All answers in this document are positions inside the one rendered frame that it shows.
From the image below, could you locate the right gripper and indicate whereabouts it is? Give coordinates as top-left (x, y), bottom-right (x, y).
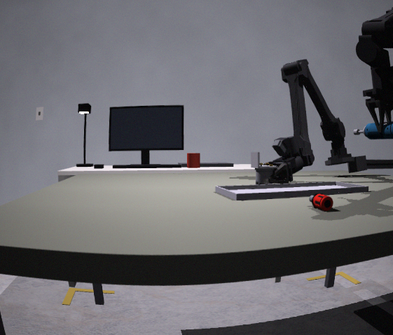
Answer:
top-left (269, 162), bottom-right (296, 184)

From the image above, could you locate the grey and white l-shaped bracket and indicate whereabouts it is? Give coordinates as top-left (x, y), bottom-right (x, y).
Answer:
top-left (251, 152), bottom-right (278, 168)

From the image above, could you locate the white shallow rectangular tray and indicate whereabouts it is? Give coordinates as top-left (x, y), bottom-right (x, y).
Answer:
top-left (215, 182), bottom-right (368, 200)

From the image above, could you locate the dark blue electric nut driver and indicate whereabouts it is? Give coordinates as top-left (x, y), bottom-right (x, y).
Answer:
top-left (353, 121), bottom-right (393, 139)

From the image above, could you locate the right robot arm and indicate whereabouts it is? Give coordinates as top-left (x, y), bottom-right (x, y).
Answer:
top-left (272, 59), bottom-right (352, 173)

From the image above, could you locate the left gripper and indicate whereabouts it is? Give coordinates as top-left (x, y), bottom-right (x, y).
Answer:
top-left (363, 67), bottom-right (393, 133)

